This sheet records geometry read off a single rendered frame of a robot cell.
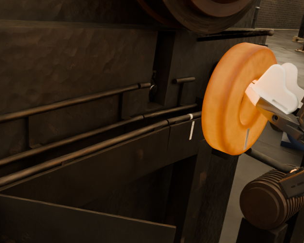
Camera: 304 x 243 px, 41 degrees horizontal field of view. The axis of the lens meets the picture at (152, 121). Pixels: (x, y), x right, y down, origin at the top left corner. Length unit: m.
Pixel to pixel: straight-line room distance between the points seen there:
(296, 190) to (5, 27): 0.45
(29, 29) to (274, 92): 0.36
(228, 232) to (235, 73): 1.39
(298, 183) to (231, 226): 1.36
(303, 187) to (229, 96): 0.15
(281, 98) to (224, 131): 0.08
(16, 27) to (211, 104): 0.30
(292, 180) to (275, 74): 0.13
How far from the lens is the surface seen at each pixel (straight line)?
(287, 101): 0.53
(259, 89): 0.55
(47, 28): 0.66
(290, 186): 0.55
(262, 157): 1.06
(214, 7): 0.78
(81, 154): 0.64
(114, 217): 0.45
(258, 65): 0.56
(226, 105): 0.51
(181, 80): 0.93
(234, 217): 1.97
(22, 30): 0.64
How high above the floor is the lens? 0.96
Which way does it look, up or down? 19 degrees down
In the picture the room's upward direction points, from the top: 9 degrees clockwise
